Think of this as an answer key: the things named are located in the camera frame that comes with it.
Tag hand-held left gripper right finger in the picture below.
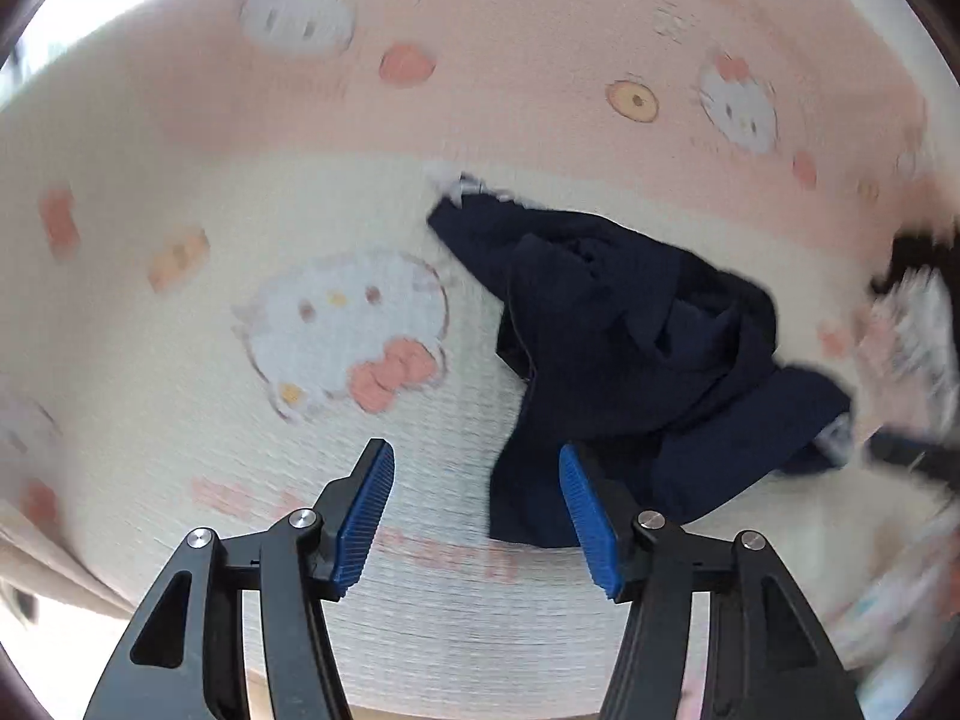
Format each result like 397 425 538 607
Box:
559 442 878 720

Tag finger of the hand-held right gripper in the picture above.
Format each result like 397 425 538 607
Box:
862 426 960 482

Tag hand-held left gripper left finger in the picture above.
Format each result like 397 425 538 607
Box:
82 437 397 720

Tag navy shorts with white stripes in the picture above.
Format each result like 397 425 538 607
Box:
426 172 856 550

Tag white printed folded garment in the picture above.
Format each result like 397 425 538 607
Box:
862 270 960 421

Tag person's printed pajamas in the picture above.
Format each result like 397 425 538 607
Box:
832 532 960 698

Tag pink and cream printed blanket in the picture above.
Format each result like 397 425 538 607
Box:
0 0 960 720

